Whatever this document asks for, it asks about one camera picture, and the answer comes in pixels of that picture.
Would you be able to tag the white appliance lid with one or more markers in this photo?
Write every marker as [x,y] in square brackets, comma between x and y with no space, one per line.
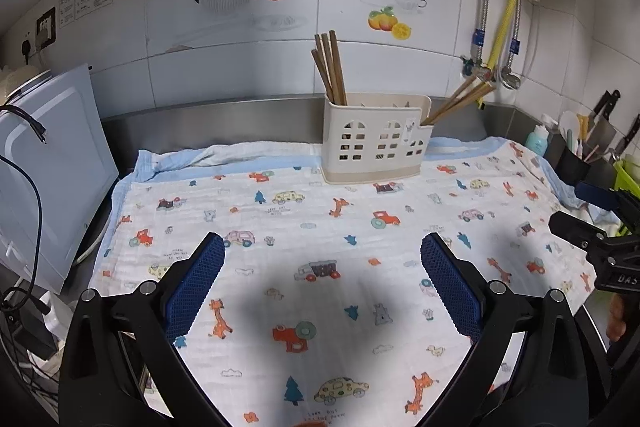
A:
[20,82]

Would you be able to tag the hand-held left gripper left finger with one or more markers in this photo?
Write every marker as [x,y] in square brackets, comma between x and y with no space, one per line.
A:
[195,292]

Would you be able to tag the yellow bottle brush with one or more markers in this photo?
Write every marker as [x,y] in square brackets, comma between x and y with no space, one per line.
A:
[584,127]

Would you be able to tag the bunch of wooden chopsticks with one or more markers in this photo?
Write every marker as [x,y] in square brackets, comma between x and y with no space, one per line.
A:
[335,72]

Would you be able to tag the cartoon printed white blanket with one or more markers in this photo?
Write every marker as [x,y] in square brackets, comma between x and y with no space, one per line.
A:
[310,227]

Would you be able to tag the white spatula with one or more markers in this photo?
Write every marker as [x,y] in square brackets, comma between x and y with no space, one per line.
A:
[569,123]

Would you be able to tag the green plastic dish rack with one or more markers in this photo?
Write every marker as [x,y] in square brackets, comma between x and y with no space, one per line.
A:
[629,179]

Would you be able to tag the white microwave oven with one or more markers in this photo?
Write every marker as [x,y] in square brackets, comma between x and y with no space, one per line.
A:
[55,167]

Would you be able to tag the metal pipe valve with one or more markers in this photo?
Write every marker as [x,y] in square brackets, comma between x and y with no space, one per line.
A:
[511,79]

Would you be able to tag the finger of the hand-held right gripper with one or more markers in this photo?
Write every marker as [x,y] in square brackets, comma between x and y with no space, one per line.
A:
[575,229]
[597,197]

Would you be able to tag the blue soap pump bottle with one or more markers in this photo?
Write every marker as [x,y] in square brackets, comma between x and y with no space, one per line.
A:
[539,139]

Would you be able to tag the beige plastic chopstick holder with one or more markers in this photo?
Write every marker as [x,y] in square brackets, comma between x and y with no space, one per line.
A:
[370,169]

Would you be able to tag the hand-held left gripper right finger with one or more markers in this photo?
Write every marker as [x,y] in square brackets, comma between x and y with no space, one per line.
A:
[450,292]

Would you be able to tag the black wall socket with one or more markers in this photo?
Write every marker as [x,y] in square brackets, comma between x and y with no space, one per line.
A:
[46,28]

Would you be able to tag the black utensil cup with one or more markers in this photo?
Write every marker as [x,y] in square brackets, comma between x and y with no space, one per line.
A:
[574,167]

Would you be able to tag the person's right hand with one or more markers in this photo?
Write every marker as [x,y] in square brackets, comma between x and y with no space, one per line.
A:
[618,317]

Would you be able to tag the black power adapter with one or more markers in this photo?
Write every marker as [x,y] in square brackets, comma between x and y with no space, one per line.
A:
[35,337]

